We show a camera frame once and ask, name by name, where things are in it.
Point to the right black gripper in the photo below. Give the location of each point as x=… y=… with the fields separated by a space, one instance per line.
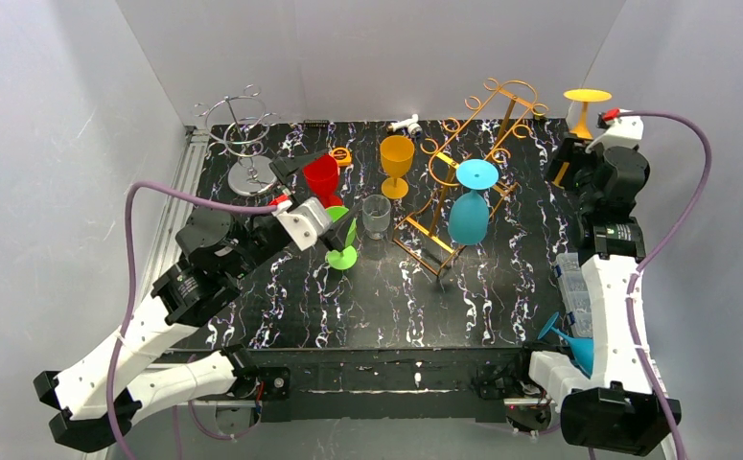
x=565 y=168

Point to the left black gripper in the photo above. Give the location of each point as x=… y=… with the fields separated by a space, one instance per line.
x=267 y=236

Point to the orange wine glass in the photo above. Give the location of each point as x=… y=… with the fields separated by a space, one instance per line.
x=580 y=101
x=397 y=153

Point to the green plastic wine glass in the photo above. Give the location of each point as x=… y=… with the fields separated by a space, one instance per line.
x=346 y=258

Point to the gold wire glass rack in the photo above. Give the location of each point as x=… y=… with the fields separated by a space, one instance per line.
x=423 y=234

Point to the teal wine glass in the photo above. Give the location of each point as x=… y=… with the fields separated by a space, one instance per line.
x=470 y=214

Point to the blue wine glass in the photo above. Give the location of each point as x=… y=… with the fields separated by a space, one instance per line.
x=582 y=348

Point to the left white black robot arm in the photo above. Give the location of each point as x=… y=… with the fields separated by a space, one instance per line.
x=100 y=398

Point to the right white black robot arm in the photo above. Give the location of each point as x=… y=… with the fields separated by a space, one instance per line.
x=604 y=386

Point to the red plastic wine glass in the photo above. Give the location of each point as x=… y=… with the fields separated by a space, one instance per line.
x=322 y=177

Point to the silver round glass rack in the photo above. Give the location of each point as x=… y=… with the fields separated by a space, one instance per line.
x=239 y=124

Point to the clear glass tumbler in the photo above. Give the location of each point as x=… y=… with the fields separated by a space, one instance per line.
x=376 y=217

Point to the white small fitting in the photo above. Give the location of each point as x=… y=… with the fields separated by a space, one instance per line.
x=409 y=125

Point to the clear plastic parts box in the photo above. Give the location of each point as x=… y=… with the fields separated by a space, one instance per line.
x=574 y=293

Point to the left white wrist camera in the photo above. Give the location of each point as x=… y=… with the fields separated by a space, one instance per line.
x=305 y=223

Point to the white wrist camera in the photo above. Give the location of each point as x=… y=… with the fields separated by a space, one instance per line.
x=305 y=223
x=625 y=132

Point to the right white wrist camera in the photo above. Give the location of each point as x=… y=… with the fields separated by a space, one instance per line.
x=625 y=132

